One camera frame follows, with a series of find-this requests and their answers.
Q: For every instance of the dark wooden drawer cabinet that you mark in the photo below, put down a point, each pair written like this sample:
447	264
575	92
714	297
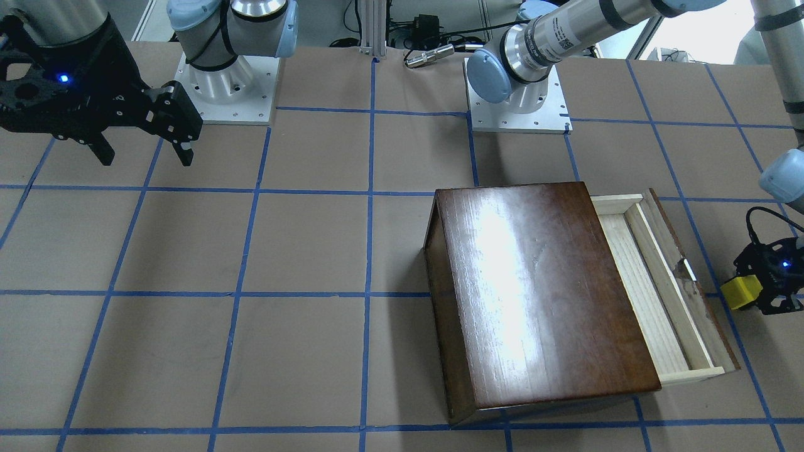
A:
530	310

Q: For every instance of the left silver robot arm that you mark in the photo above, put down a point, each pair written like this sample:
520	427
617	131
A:
526	50

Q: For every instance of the aluminium frame post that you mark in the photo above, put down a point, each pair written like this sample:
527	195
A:
372	27

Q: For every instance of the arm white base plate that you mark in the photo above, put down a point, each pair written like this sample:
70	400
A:
540	108
243	94

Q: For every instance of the black power adapter brick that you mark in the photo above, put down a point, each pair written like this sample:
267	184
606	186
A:
425	31

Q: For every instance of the silver metal cylinder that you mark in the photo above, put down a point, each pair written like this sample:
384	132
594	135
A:
429	56

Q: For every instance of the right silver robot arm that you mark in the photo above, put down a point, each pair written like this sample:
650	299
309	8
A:
232	49

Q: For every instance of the wooden drawer with white handle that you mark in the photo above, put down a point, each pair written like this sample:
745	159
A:
686	342

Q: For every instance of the yellow cube block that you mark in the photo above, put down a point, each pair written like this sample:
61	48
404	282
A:
741	292

